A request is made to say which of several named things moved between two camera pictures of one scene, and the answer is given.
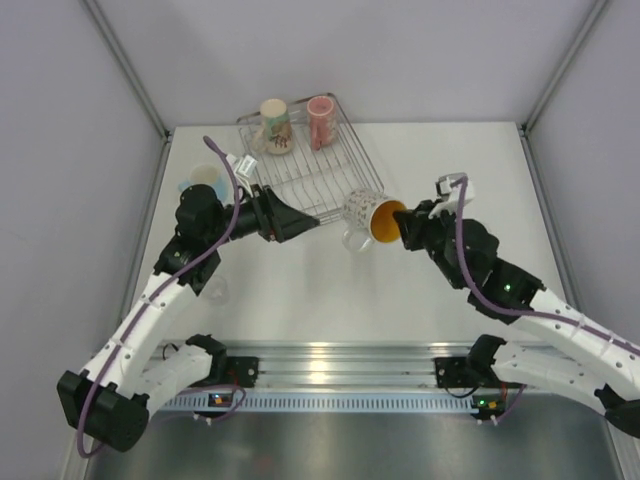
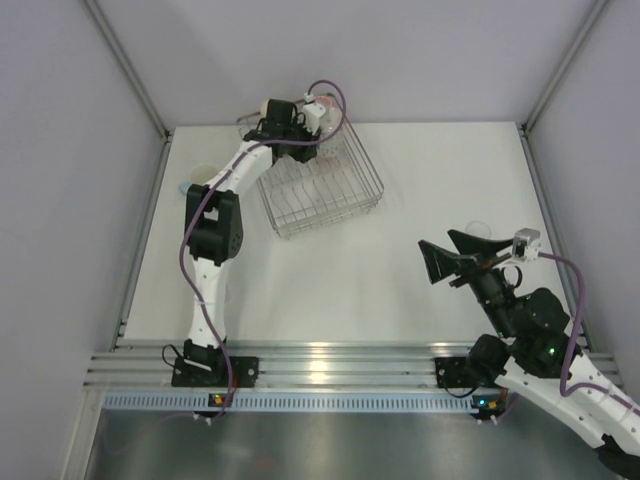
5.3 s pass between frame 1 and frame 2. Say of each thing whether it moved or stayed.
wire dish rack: stayed
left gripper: moved
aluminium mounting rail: stayed
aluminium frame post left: stayed
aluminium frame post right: stayed
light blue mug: stayed
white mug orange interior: moved
